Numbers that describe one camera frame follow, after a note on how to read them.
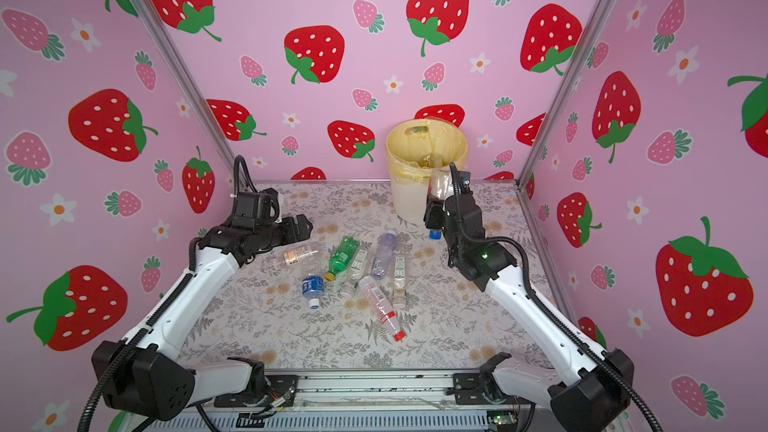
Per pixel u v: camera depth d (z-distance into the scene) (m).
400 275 0.89
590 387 0.37
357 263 0.92
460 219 0.51
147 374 0.39
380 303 0.84
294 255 0.94
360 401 0.73
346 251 0.96
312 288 0.86
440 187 0.74
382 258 0.97
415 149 1.08
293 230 0.71
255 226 0.59
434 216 0.65
